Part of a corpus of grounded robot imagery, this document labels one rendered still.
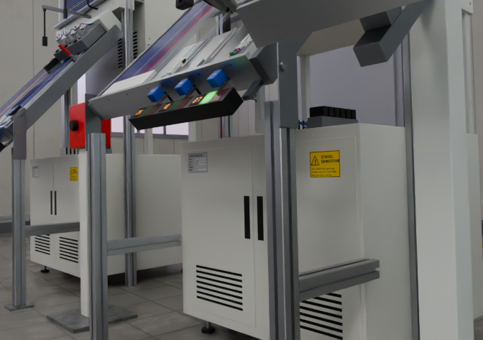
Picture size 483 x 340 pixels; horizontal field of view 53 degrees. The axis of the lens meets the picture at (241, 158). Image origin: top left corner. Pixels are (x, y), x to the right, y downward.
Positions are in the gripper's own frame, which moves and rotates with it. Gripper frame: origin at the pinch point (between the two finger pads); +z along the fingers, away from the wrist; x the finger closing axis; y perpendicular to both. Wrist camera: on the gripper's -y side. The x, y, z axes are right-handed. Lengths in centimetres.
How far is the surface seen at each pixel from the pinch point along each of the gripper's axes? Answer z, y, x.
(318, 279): 22, -60, -36
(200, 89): -4.5, -31.0, -12.3
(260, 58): -7.1, -29.5, -32.0
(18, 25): 7, 131, 402
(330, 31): 42, 32, 7
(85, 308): 39, -81, 73
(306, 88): 65, 29, 34
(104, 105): -6.7, -30.5, 29.3
